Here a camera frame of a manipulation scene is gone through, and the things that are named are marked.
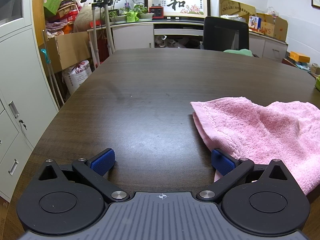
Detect grey metal filing cabinet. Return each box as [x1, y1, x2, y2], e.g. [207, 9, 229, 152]
[0, 0, 59, 203]

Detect black office chair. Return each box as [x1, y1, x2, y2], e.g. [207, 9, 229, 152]
[200, 16, 259, 58]

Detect green plant wrap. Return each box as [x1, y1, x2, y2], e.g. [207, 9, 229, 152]
[126, 11, 139, 23]

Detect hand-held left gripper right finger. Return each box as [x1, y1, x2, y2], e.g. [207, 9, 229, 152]
[196, 148, 296, 204]

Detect pink towel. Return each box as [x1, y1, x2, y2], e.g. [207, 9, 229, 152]
[190, 96, 320, 195]

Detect framed calligraphy picture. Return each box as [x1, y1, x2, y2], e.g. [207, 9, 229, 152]
[144, 0, 211, 22]

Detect white plastic bag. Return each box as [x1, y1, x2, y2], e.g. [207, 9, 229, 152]
[220, 14, 247, 20]

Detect colourful printed box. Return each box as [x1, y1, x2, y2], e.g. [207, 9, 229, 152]
[248, 16, 262, 30]

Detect brown wooden shelf unit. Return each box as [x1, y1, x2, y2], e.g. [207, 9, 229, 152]
[32, 0, 75, 54]

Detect white printed sack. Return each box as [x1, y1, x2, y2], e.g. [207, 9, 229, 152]
[62, 60, 92, 95]

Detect small potted plant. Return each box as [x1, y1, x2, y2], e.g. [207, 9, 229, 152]
[134, 4, 154, 20]

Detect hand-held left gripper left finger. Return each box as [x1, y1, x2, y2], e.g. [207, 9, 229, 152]
[37, 148, 130, 204]

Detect large cardboard box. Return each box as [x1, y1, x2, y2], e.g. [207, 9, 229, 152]
[45, 31, 92, 74]

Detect pile of papers and packets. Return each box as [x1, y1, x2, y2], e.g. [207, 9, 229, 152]
[45, 0, 83, 34]

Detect beige sack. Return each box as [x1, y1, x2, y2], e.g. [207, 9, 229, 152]
[75, 2, 103, 32]

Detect cardboard boxes on counter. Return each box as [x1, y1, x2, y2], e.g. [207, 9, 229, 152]
[219, 0, 257, 23]

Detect blender with red base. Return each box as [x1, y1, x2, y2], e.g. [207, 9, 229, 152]
[149, 0, 165, 20]

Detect green paper box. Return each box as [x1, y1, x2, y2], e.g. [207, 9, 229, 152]
[44, 0, 63, 18]

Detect printed cardboard box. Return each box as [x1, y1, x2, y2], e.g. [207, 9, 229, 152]
[256, 12, 288, 42]

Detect orange flat box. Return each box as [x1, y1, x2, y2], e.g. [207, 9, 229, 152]
[290, 51, 310, 63]

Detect white counter cabinet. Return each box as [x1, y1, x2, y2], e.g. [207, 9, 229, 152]
[87, 20, 288, 63]

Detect pile of plastic bags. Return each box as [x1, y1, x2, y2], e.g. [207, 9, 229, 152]
[154, 34, 200, 48]

